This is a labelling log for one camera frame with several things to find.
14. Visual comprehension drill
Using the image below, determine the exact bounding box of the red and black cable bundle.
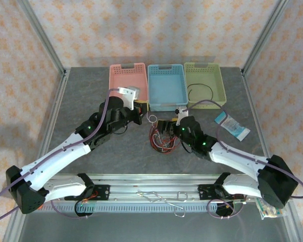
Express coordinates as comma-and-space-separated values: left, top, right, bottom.
148, 123, 181, 154

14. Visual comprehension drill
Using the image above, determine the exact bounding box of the thin red cable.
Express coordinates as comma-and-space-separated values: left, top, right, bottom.
153, 126, 180, 152

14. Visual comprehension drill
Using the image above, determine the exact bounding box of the thin black cable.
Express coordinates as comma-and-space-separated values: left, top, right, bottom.
187, 83, 215, 102

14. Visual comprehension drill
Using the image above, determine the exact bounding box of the pink plastic basket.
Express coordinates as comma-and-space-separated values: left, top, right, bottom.
108, 62, 149, 112

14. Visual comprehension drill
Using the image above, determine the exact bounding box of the blue plastic basket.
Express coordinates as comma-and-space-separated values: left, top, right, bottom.
147, 64, 189, 112

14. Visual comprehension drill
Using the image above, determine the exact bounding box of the blue white plastic packet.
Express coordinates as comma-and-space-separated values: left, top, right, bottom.
214, 112, 251, 142

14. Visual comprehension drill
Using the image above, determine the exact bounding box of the green plastic basket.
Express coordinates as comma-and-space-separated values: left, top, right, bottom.
183, 62, 228, 110

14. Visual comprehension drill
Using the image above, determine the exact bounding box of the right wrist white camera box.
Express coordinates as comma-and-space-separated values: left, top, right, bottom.
175, 106, 190, 127

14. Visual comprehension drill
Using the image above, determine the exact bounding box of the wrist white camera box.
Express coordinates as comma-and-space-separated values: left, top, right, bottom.
175, 106, 190, 127
117, 86, 141, 111

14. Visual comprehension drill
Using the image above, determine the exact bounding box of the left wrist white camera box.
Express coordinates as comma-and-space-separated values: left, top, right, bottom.
117, 86, 141, 111

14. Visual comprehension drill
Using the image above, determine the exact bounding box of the aluminium mounting rail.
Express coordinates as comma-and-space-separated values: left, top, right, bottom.
20, 173, 292, 202

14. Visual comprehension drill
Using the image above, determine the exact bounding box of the aluminium side rail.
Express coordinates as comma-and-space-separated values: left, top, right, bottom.
2, 69, 71, 242
241, 69, 303, 242

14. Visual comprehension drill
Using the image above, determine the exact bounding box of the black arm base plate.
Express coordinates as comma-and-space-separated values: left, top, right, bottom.
65, 185, 111, 202
196, 185, 244, 201

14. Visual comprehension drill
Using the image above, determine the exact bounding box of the metal wire loop clip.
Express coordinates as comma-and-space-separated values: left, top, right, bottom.
176, 191, 194, 202

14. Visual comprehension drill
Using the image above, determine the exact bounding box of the bent metal wire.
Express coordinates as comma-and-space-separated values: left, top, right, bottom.
137, 191, 165, 203

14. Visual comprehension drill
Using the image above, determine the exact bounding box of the long metal wire hook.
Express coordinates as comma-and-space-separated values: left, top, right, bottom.
164, 199, 186, 217

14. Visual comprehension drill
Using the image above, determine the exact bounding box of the grey slotted cable duct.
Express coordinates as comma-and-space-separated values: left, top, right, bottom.
40, 201, 245, 214

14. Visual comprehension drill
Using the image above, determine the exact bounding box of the aluminium frame post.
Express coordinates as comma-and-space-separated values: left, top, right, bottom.
16, 0, 68, 76
241, 0, 291, 76

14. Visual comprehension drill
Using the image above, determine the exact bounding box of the small packet at rail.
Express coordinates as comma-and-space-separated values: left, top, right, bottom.
256, 198, 287, 220

